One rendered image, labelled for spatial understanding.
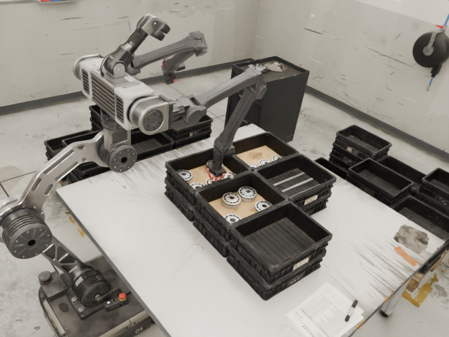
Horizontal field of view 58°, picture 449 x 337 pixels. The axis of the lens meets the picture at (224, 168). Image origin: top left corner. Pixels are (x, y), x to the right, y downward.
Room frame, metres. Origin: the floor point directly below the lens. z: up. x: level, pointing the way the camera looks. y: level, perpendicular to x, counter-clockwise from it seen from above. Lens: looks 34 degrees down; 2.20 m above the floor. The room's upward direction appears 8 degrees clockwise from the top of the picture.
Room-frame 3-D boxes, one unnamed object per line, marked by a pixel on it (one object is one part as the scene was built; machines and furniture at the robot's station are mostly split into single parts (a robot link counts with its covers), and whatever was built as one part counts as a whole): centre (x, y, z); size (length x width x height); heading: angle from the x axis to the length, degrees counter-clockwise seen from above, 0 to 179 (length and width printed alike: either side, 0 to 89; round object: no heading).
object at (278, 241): (1.41, -0.31, 0.87); 0.40 x 0.30 x 0.11; 132
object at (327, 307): (1.16, -0.55, 0.70); 0.33 x 0.23 x 0.01; 136
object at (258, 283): (1.41, -0.31, 0.76); 0.40 x 0.30 x 0.12; 132
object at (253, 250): (1.41, -0.31, 0.92); 0.40 x 0.30 x 0.02; 132
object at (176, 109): (1.46, 0.25, 1.45); 0.09 x 0.08 x 0.12; 46
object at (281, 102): (3.67, -0.30, 0.45); 0.60 x 0.45 x 0.90; 136
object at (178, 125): (3.03, 0.39, 0.37); 0.40 x 0.30 x 0.45; 136
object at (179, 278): (1.76, -0.19, 0.35); 1.60 x 1.60 x 0.70; 46
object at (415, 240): (1.77, -1.12, 0.71); 0.22 x 0.19 x 0.01; 136
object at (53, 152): (2.73, 1.24, 0.26); 0.40 x 0.30 x 0.23; 136
